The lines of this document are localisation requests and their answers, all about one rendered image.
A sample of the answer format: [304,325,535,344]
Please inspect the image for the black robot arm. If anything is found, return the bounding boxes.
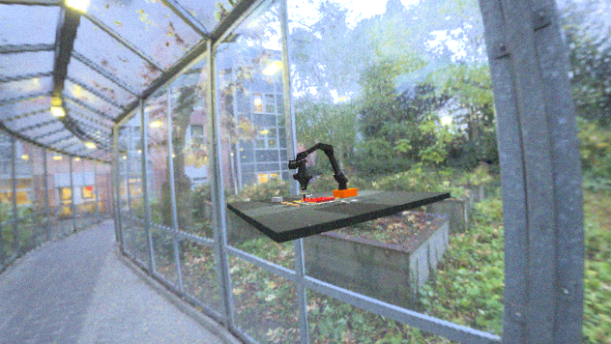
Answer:
[288,143,349,190]

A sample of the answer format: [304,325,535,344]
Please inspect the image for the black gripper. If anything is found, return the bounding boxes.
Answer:
[295,168,312,188]

